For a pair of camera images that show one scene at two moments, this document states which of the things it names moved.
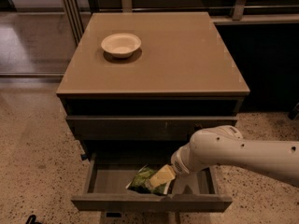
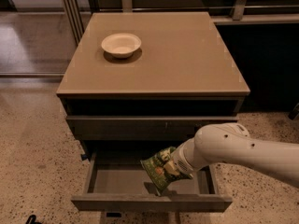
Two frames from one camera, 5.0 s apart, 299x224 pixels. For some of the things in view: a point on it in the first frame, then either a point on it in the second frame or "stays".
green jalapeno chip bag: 141,182 to 152,166
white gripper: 177,166 stays
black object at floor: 32,219 stays
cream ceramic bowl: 121,45 stays
